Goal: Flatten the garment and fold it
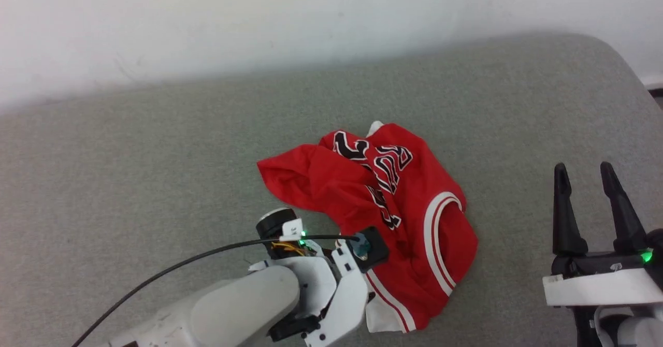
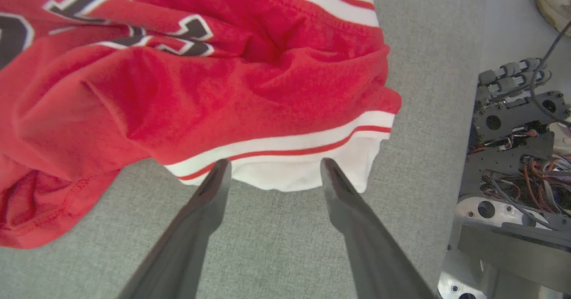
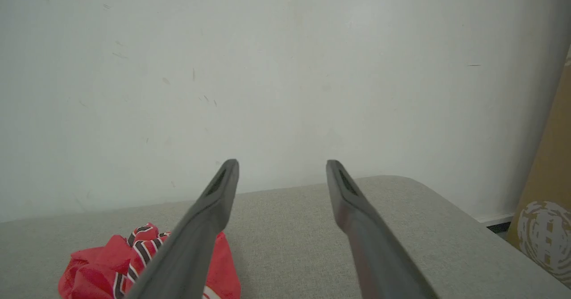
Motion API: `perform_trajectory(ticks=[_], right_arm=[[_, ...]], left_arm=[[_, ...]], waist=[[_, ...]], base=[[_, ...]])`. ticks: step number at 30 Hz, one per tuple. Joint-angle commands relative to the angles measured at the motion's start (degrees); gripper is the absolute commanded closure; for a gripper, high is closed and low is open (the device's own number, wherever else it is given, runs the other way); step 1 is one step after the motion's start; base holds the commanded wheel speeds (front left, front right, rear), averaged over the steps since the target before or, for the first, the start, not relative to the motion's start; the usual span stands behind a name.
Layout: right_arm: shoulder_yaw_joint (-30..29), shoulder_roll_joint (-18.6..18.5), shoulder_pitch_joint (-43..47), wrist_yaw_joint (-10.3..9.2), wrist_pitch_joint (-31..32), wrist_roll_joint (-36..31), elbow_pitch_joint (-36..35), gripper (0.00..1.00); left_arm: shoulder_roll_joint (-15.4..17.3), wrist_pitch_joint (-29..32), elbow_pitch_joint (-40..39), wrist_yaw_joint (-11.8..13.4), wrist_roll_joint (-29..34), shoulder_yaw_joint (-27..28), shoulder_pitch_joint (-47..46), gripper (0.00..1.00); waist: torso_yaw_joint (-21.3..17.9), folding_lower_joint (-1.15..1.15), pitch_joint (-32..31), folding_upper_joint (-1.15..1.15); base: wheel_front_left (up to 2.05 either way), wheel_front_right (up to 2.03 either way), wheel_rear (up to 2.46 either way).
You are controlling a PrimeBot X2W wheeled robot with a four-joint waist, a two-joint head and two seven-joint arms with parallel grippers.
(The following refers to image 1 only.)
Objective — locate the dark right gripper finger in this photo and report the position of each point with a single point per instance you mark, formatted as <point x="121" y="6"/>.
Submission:
<point x="565" y="217"/>
<point x="624" y="217"/>

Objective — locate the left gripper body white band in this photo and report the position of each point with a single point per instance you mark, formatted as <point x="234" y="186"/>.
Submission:
<point x="342" y="295"/>

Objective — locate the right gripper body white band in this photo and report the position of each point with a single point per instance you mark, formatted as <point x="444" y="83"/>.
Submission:
<point x="601" y="287"/>

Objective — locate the red basketball jersey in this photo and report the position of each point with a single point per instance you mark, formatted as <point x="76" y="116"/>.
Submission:
<point x="336" y="191"/>

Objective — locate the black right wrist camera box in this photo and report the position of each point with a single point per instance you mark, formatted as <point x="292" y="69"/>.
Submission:
<point x="656" y="243"/>

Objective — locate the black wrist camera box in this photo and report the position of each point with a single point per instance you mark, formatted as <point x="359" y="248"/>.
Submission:
<point x="656" y="243"/>
<point x="374" y="248"/>

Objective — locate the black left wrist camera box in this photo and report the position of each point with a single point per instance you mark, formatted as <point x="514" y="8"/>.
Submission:
<point x="374" y="248"/>

